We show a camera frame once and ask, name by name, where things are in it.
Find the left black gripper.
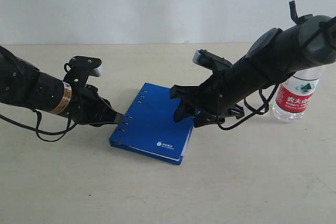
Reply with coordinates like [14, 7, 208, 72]
[61, 82, 124, 127]

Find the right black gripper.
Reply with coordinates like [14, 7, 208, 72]
[170, 75, 245, 127]

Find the blue ring binder notebook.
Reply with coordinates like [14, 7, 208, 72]
[109, 83, 194, 165]

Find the clear red-label water bottle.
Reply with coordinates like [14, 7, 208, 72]
[272, 66, 324, 123]

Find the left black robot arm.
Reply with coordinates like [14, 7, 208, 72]
[1, 47, 123, 127]

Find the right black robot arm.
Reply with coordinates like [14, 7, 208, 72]
[170, 15, 335, 127]

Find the left black cable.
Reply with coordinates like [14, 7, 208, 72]
[0, 108, 77, 142]

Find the black cable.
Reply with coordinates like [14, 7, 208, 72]
[219, 84, 280, 131]
[0, 108, 77, 142]

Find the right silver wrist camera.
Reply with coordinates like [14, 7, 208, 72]
[192, 49, 233, 72]

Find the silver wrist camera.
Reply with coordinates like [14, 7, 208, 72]
[192, 49, 233, 72]
[64, 56, 102, 84]

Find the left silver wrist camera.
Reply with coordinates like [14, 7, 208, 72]
[64, 56, 102, 84]

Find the right black cable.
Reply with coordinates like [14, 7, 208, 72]
[219, 84, 280, 131]

